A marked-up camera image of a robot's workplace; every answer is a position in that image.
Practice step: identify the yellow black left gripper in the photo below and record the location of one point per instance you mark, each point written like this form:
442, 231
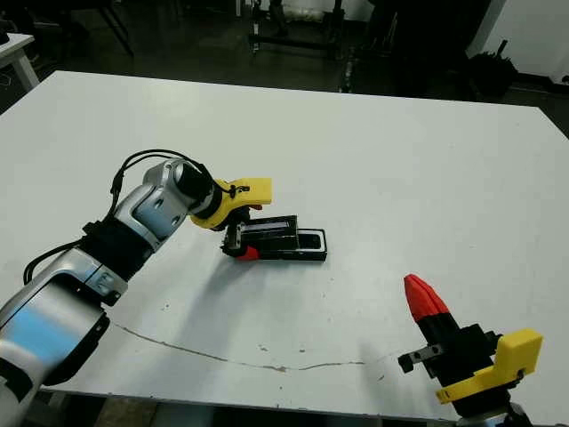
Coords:
249, 191

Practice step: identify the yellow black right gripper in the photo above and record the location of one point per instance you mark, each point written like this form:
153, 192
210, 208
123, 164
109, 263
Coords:
520, 351

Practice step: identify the glossy black box lid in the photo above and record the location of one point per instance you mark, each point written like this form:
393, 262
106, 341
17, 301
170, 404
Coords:
271, 240

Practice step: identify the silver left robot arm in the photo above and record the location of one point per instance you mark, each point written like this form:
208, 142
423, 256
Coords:
58, 320

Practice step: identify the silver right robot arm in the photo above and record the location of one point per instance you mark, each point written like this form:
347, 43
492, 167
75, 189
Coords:
484, 418

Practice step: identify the black box base white lining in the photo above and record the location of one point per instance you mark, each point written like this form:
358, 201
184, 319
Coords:
311, 257

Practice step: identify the black slanted stand leg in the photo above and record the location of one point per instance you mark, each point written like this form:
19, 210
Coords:
117, 29

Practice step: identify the black bushy floor object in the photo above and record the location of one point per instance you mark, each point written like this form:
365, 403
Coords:
493, 71

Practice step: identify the white desk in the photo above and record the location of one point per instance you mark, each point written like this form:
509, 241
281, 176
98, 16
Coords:
18, 49

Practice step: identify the metal post with caster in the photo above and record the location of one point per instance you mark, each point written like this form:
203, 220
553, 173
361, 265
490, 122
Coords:
347, 75

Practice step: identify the black wheeled cart frame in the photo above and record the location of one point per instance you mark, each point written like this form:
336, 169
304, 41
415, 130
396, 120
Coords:
293, 42

